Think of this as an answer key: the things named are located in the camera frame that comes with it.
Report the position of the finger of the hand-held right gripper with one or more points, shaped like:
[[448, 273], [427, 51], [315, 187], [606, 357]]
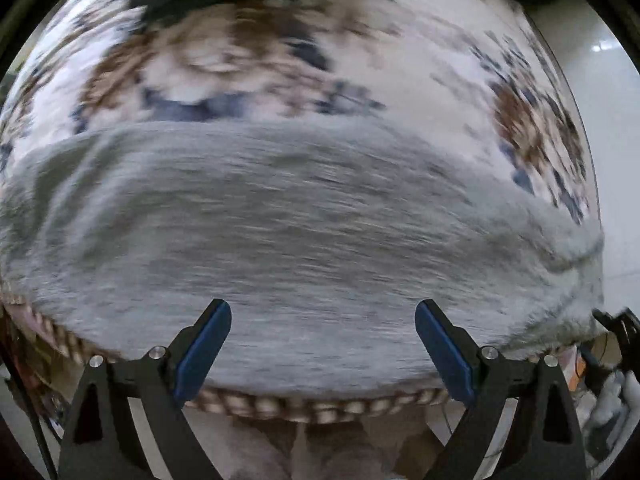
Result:
[[629, 332]]

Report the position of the grey fluffy towel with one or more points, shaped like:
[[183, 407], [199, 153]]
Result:
[[300, 240]]

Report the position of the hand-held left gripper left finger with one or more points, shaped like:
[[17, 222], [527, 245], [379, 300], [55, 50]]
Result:
[[202, 355]]

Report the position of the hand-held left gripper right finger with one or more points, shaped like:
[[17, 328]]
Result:
[[442, 355]]

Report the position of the floral printed blanket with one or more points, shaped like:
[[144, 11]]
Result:
[[400, 60]]

